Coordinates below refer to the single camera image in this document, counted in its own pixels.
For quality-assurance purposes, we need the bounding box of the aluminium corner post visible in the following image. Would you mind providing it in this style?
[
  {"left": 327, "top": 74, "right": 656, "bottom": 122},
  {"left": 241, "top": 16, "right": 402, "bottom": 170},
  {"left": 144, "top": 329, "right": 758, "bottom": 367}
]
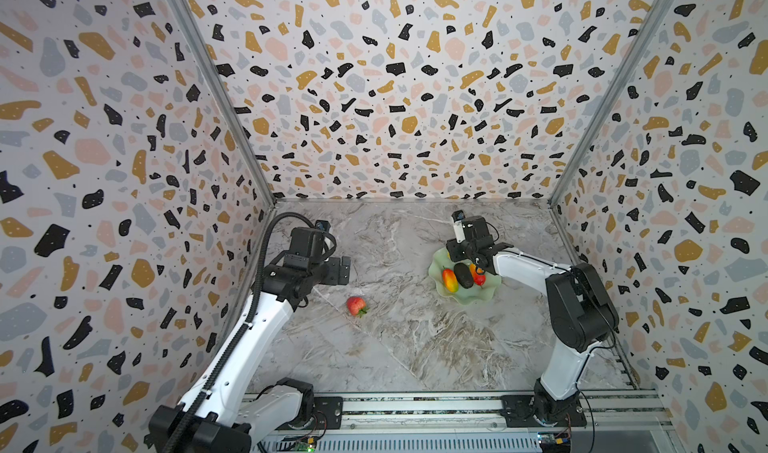
[
  {"left": 167, "top": 0, "right": 276, "bottom": 211},
  {"left": 548, "top": 0, "right": 674, "bottom": 211}
]

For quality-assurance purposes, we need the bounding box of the right aluminium corner post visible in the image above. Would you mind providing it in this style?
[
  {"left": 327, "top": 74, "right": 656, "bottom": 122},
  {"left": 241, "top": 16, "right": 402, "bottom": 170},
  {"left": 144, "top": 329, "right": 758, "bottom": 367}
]
[{"left": 548, "top": 0, "right": 674, "bottom": 211}]

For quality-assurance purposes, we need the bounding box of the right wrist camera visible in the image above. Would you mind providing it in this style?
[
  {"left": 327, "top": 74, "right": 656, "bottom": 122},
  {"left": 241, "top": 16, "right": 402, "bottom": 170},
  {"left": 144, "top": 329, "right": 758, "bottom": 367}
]
[{"left": 451, "top": 210, "right": 471, "bottom": 244}]

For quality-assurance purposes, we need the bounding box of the orange green fake mango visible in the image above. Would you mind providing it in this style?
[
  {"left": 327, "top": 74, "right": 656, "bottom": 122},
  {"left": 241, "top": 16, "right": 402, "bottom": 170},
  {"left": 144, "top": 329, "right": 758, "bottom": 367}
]
[{"left": 441, "top": 268, "right": 460, "bottom": 294}]

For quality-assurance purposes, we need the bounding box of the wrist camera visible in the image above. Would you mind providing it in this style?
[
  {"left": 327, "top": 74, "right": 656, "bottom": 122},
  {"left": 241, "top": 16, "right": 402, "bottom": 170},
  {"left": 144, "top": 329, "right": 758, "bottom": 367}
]
[
  {"left": 451, "top": 210, "right": 471, "bottom": 244},
  {"left": 314, "top": 220, "right": 331, "bottom": 233}
]

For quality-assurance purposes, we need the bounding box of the green scalloped fruit bowl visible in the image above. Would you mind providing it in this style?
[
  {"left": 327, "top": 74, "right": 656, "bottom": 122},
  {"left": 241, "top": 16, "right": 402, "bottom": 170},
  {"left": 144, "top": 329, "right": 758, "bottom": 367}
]
[{"left": 427, "top": 247, "right": 502, "bottom": 305}]

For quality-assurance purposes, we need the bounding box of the red fake apple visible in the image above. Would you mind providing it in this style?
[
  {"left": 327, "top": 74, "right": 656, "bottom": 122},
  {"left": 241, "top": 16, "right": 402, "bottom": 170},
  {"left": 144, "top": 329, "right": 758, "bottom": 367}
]
[{"left": 346, "top": 296, "right": 368, "bottom": 318}]

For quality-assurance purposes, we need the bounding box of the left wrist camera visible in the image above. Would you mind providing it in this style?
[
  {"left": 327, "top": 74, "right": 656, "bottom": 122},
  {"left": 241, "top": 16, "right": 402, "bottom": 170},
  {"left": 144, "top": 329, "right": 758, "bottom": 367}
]
[{"left": 314, "top": 220, "right": 331, "bottom": 233}]

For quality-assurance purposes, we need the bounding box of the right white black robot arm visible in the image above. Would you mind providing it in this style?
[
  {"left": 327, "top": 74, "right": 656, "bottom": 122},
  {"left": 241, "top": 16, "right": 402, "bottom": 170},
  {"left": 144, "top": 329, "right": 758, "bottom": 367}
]
[{"left": 446, "top": 210, "right": 619, "bottom": 427}]

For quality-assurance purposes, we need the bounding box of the red orange fake mango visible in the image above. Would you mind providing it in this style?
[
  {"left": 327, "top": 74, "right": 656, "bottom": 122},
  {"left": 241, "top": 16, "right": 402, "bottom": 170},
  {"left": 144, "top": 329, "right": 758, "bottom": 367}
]
[{"left": 470, "top": 264, "right": 486, "bottom": 286}]

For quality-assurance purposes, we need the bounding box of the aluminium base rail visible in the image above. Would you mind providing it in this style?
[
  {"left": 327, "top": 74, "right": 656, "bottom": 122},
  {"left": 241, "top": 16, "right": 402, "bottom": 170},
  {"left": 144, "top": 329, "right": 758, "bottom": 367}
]
[{"left": 167, "top": 389, "right": 679, "bottom": 453}]

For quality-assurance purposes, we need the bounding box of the left aluminium corner post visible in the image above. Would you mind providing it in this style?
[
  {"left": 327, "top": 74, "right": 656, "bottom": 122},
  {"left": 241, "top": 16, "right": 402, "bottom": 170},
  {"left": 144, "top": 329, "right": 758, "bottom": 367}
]
[{"left": 167, "top": 0, "right": 276, "bottom": 211}]

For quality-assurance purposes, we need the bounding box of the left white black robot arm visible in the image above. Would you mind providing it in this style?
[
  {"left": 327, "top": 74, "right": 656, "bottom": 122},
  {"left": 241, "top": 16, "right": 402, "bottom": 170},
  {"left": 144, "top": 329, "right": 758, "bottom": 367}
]
[{"left": 149, "top": 218, "right": 351, "bottom": 452}]

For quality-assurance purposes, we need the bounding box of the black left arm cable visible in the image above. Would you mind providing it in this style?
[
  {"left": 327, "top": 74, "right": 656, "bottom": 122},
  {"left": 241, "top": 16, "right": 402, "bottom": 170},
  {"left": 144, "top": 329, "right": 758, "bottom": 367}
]
[{"left": 161, "top": 211, "right": 316, "bottom": 448}]

